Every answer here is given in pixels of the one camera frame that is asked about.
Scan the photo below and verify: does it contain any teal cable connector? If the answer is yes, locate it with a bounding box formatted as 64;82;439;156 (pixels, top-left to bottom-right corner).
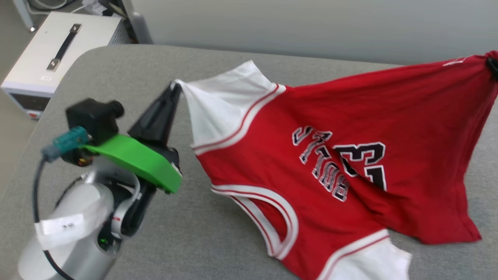
42;126;91;163

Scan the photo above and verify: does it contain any white power strip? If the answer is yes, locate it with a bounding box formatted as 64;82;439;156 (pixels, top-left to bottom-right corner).
82;0;105;14

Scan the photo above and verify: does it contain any grey tripod leg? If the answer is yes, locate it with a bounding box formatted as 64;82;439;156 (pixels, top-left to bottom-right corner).
12;0;38;33

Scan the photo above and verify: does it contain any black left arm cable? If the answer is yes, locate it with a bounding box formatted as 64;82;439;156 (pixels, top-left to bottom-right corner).
32;157;68;280

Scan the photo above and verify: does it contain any white equipment box with handle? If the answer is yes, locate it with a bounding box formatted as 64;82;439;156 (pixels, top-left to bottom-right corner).
0;11;131;120

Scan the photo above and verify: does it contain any white partition board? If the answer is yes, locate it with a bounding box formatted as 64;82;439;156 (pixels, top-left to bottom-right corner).
130;0;498;66

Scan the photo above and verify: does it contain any red and white basketball jersey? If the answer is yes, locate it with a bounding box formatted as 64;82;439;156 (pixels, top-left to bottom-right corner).
173;51;498;280

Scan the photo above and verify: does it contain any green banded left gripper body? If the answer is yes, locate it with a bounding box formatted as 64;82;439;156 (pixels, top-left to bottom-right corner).
84;134;182;238

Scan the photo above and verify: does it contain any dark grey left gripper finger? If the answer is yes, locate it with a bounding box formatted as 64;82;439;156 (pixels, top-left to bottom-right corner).
150;85;182;148
128;82;178;143

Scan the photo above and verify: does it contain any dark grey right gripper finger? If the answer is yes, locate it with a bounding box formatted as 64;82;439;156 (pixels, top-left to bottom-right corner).
486;56;498;81

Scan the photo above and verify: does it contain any grey metal partition post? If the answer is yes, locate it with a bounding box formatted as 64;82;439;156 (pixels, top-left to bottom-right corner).
121;0;153;44

